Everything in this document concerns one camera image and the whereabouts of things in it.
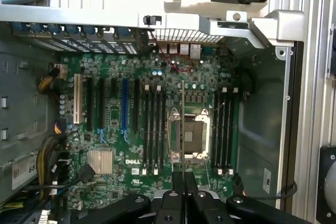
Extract RAM slot with white latches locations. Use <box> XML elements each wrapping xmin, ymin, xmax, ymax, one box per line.
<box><xmin>217</xmin><ymin>87</ymin><xmax>228</xmax><ymax>175</ymax></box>
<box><xmin>228</xmin><ymin>87</ymin><xmax>239</xmax><ymax>175</ymax></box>
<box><xmin>141</xmin><ymin>84</ymin><xmax>150</xmax><ymax>176</ymax></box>
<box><xmin>154</xmin><ymin>84</ymin><xmax>161</xmax><ymax>176</ymax></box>

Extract thin metal locking lever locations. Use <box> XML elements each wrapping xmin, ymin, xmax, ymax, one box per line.
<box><xmin>204</xmin><ymin>165</ymin><xmax>211</xmax><ymax>191</ymax></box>
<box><xmin>169</xmin><ymin>153</ymin><xmax>175</xmax><ymax>183</ymax></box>

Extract silver socket cover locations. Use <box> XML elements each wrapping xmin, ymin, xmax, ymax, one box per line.
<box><xmin>169</xmin><ymin>152</ymin><xmax>209</xmax><ymax>167</ymax></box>

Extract green Dell motherboard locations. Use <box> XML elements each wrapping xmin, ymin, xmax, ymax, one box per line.
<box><xmin>59</xmin><ymin>48</ymin><xmax>241</xmax><ymax>210</ymax></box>

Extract CPU socket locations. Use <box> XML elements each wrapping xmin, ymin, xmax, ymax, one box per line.
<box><xmin>166</xmin><ymin>107</ymin><xmax>211</xmax><ymax>167</ymax></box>

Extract silver finned heat sink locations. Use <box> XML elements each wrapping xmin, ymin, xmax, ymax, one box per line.
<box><xmin>87</xmin><ymin>150</ymin><xmax>113</xmax><ymax>176</ymax></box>

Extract long black expansion slot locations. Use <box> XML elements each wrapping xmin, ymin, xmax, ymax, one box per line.
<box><xmin>133</xmin><ymin>78</ymin><xmax>141</xmax><ymax>133</ymax></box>
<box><xmin>86</xmin><ymin>77</ymin><xmax>94</xmax><ymax>132</ymax></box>
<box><xmin>97</xmin><ymin>77</ymin><xmax>106</xmax><ymax>143</ymax></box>

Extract blue expansion slot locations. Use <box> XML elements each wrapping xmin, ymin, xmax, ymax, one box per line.
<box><xmin>121</xmin><ymin>78</ymin><xmax>130</xmax><ymax>143</ymax></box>

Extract open dark PC case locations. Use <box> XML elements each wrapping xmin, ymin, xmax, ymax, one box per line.
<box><xmin>0</xmin><ymin>3</ymin><xmax>307</xmax><ymax>224</ymax></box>

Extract short black expansion slot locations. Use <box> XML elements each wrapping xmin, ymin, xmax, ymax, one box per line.
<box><xmin>110</xmin><ymin>78</ymin><xmax>118</xmax><ymax>99</ymax></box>

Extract white expansion slot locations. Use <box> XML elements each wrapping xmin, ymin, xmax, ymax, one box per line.
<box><xmin>73</xmin><ymin>73</ymin><xmax>81</xmax><ymax>125</ymax></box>

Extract silver power supply with label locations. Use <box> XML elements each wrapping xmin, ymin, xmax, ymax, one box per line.
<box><xmin>0</xmin><ymin>153</ymin><xmax>40</xmax><ymax>205</ymax></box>

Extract silver rear port block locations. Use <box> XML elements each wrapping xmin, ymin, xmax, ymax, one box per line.
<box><xmin>189</xmin><ymin>42</ymin><xmax>203</xmax><ymax>60</ymax></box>
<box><xmin>167</xmin><ymin>42</ymin><xmax>180</xmax><ymax>55</ymax></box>
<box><xmin>178</xmin><ymin>42</ymin><xmax>191</xmax><ymax>56</ymax></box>

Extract blue card retainer clip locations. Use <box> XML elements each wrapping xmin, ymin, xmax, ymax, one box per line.
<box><xmin>48</xmin><ymin>24</ymin><xmax>61</xmax><ymax>37</ymax></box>
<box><xmin>65</xmin><ymin>24</ymin><xmax>79</xmax><ymax>37</ymax></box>
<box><xmin>117</xmin><ymin>26</ymin><xmax>131</xmax><ymax>38</ymax></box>
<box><xmin>82</xmin><ymin>25</ymin><xmax>97</xmax><ymax>38</ymax></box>
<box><xmin>29</xmin><ymin>24</ymin><xmax>43</xmax><ymax>36</ymax></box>

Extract yellow and black wire bundle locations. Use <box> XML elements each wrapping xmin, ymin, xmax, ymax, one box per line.
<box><xmin>36</xmin><ymin>134</ymin><xmax>68</xmax><ymax>202</ymax></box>

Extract coloured wires with black plug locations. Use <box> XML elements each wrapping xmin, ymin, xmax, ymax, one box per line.
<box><xmin>53</xmin><ymin>120</ymin><xmax>68</xmax><ymax>136</ymax></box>

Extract thin red wire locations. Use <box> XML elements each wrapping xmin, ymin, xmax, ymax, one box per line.
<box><xmin>148</xmin><ymin>31</ymin><xmax>195</xmax><ymax>74</ymax></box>

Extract yellow black wires with plug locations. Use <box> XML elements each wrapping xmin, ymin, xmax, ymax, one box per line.
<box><xmin>38</xmin><ymin>67</ymin><xmax>61</xmax><ymax>94</ymax></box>

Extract small black case switch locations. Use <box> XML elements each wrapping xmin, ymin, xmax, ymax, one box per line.
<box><xmin>143</xmin><ymin>15</ymin><xmax>161</xmax><ymax>27</ymax></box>

